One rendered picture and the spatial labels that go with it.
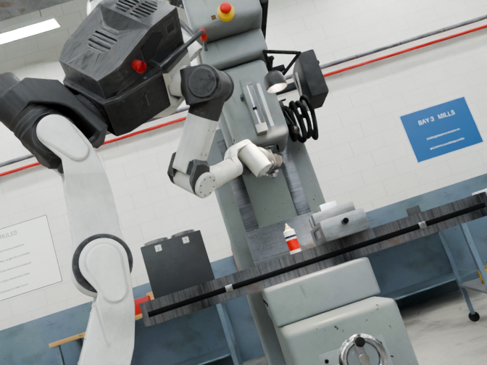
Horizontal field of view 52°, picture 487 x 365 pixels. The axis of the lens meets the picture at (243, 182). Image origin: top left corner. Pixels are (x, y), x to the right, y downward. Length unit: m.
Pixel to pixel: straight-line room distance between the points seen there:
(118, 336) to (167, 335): 4.85
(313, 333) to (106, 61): 0.89
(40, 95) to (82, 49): 0.16
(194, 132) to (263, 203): 0.89
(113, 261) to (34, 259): 5.32
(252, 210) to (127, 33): 1.10
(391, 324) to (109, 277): 0.75
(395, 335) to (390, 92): 5.45
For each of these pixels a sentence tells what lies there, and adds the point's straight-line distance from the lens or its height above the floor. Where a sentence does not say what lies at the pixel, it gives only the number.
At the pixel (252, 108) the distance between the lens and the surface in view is 1.77.
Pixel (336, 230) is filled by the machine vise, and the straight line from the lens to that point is 1.63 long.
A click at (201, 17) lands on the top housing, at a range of 1.82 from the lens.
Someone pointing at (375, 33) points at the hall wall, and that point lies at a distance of 7.00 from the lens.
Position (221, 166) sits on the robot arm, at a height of 1.22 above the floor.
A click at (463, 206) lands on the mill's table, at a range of 1.86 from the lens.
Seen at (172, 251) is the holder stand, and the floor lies 1.04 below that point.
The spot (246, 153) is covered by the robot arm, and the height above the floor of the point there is 1.25.
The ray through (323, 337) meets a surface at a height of 0.66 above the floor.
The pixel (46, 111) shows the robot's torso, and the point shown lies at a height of 1.42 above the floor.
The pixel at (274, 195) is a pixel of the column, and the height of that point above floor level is 1.18.
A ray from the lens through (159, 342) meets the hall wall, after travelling 6.11.
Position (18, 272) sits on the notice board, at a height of 1.79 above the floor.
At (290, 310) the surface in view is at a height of 0.74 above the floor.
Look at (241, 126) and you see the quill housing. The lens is 1.79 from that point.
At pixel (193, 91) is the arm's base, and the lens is 1.33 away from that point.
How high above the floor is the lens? 0.87
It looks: 11 degrees up
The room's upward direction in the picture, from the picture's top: 18 degrees counter-clockwise
